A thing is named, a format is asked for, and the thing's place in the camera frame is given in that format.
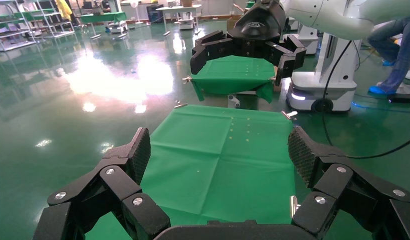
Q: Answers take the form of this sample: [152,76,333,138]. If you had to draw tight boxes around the white low mobile robot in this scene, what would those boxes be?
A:
[108,20,129,34]
[178,18,195,31]

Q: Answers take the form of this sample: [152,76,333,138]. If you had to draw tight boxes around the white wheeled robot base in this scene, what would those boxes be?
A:
[286,31,363,114]
[284,19,320,56]

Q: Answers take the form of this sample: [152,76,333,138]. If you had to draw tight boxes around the white pedestal fan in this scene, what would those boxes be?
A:
[130,0,144,25]

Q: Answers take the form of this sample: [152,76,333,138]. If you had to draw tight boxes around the black cabinet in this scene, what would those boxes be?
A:
[146,3,165,23]

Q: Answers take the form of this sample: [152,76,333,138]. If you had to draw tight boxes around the yellow hanging garment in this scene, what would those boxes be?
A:
[55,0,73,21]

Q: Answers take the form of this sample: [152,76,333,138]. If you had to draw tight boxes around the blue floor cable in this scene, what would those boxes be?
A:
[352,99,410,115]

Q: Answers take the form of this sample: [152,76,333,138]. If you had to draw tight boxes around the long green covered table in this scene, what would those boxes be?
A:
[79,11,128,40]

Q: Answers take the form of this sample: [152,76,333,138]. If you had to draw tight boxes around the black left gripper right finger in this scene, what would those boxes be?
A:
[287,125,410,240]

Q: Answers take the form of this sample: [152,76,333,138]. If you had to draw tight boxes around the metal shelf rack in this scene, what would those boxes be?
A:
[0,0,36,52]
[24,0,76,39]

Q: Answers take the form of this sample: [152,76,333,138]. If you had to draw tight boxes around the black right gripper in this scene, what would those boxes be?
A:
[190,0,307,87]

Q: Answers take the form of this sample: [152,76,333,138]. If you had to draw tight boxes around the white work table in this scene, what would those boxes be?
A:
[156,4,203,37]

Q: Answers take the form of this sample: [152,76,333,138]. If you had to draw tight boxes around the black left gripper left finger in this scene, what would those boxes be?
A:
[32,127,171,240]

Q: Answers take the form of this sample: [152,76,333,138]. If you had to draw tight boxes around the small green cloth table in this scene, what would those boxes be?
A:
[191,54,277,110]

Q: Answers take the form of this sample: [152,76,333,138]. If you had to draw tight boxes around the black foot pedal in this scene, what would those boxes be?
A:
[388,94,410,104]

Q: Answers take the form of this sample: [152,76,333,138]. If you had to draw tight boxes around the green table cloth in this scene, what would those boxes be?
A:
[85,104,300,240]

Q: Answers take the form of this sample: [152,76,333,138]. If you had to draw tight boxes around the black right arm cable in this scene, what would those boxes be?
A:
[321,39,410,161]

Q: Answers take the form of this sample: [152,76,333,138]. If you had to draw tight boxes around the person in blue jeans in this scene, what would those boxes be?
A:
[367,16,410,97]

